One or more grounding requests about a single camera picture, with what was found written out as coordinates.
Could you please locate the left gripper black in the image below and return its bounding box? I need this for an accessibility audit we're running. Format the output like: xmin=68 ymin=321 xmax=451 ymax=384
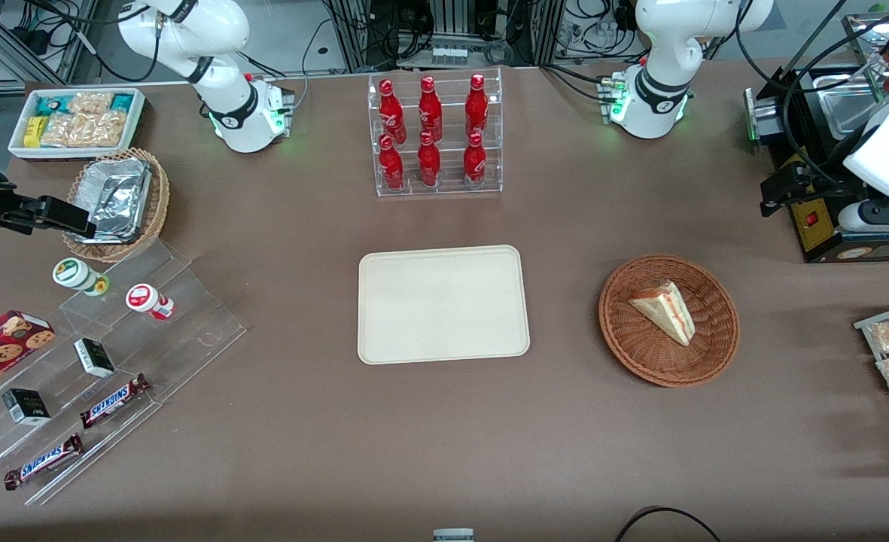
xmin=760 ymin=161 xmax=863 ymax=218

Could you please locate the triangle sandwich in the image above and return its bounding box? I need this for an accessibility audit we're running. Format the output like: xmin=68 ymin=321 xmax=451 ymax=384
xmin=629 ymin=280 xmax=696 ymax=347

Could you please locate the aluminium foil tray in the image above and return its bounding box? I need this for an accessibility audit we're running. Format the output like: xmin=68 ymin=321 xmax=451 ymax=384
xmin=72 ymin=158 xmax=152 ymax=244

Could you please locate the light wicker basket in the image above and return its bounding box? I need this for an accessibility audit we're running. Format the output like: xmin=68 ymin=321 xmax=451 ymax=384
xmin=62 ymin=148 xmax=170 ymax=263

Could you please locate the brown wicker basket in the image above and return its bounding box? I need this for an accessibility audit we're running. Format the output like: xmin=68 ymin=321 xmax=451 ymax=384
xmin=598 ymin=254 xmax=740 ymax=388

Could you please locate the cream serving tray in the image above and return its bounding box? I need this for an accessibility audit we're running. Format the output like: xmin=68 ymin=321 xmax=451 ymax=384
xmin=358 ymin=245 xmax=531 ymax=366

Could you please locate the black countertop appliance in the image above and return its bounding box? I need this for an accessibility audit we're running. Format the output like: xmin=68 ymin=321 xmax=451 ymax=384
xmin=745 ymin=64 xmax=889 ymax=264

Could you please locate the green lid yoghurt cup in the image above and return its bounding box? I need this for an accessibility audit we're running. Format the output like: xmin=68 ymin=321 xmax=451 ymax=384
xmin=53 ymin=257 xmax=110 ymax=297

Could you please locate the white plastic snack bin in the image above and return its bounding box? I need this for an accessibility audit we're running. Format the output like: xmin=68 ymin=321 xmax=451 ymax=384
xmin=8 ymin=88 xmax=146 ymax=161

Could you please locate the clear cracker bag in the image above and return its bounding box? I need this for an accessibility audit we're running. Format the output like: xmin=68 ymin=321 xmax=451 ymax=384
xmin=69 ymin=92 xmax=115 ymax=116
xmin=41 ymin=111 xmax=129 ymax=148

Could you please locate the red lid yoghurt cup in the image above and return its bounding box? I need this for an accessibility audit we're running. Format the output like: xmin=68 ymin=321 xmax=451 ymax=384
xmin=126 ymin=283 xmax=175 ymax=321

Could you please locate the red tartan cookie box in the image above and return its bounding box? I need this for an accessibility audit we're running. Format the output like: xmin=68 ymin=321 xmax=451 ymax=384
xmin=0 ymin=310 xmax=56 ymax=400

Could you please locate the small black box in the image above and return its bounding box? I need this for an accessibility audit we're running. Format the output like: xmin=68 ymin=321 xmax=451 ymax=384
xmin=2 ymin=388 xmax=51 ymax=427
xmin=74 ymin=338 xmax=116 ymax=379

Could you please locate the clear acrylic step shelf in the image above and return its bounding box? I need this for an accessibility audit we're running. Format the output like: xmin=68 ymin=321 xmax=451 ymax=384
xmin=0 ymin=239 xmax=247 ymax=507

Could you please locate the Snickers chocolate bar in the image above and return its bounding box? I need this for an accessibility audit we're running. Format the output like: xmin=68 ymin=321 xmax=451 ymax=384
xmin=4 ymin=433 xmax=84 ymax=492
xmin=79 ymin=374 xmax=151 ymax=430

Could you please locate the red cola bottle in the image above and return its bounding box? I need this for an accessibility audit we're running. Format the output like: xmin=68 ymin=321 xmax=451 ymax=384
xmin=379 ymin=78 xmax=407 ymax=144
xmin=418 ymin=75 xmax=443 ymax=142
xmin=379 ymin=134 xmax=406 ymax=191
xmin=463 ymin=132 xmax=488 ymax=189
xmin=465 ymin=73 xmax=489 ymax=140
xmin=417 ymin=131 xmax=442 ymax=187

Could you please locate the clear acrylic bottle rack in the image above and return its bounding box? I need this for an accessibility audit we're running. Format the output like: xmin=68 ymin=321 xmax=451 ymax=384
xmin=367 ymin=68 xmax=504 ymax=198

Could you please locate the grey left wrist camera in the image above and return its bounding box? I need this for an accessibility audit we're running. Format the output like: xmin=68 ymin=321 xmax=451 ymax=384
xmin=838 ymin=199 xmax=889 ymax=234

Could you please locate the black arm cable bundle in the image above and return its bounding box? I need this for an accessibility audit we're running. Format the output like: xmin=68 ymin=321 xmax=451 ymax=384
xmin=734 ymin=0 xmax=878 ymax=189

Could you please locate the black cable loop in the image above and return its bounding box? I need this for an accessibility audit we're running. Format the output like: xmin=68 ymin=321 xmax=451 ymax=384
xmin=613 ymin=506 xmax=723 ymax=542

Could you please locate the aluminium frame rack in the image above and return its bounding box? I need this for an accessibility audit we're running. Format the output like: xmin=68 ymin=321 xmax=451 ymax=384
xmin=324 ymin=0 xmax=565 ymax=72

